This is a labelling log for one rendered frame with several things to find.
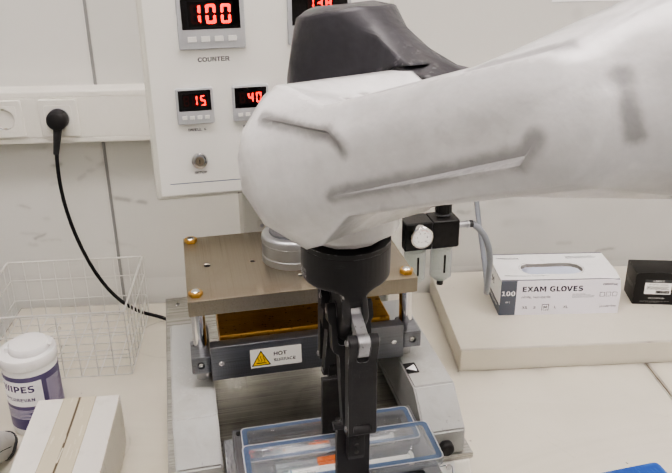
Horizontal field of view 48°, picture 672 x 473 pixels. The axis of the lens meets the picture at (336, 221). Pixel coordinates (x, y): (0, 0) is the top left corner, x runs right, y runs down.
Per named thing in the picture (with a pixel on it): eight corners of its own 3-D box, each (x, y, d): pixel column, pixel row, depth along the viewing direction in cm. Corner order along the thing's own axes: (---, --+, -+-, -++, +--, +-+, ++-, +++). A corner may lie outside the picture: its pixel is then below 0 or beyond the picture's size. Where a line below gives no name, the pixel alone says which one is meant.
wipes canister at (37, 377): (22, 405, 126) (6, 328, 120) (75, 403, 127) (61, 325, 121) (4, 439, 118) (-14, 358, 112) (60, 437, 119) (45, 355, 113)
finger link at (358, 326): (361, 281, 63) (377, 294, 58) (364, 341, 64) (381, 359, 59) (332, 284, 63) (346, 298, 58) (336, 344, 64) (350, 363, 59)
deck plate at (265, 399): (166, 303, 123) (165, 297, 122) (372, 280, 129) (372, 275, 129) (168, 506, 81) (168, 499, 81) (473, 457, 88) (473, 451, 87)
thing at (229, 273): (187, 277, 110) (179, 194, 105) (392, 256, 116) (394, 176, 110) (194, 370, 88) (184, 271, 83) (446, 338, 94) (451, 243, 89)
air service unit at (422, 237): (375, 284, 117) (376, 195, 111) (464, 274, 120) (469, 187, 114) (384, 300, 112) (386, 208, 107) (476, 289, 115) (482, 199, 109)
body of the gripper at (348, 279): (292, 215, 65) (294, 309, 69) (310, 259, 57) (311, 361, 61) (376, 208, 66) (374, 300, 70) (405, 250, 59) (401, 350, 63)
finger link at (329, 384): (322, 381, 71) (320, 376, 71) (322, 440, 74) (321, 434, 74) (353, 377, 71) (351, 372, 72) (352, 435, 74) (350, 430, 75)
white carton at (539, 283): (485, 286, 154) (487, 253, 151) (596, 283, 154) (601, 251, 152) (498, 316, 143) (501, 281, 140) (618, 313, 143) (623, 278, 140)
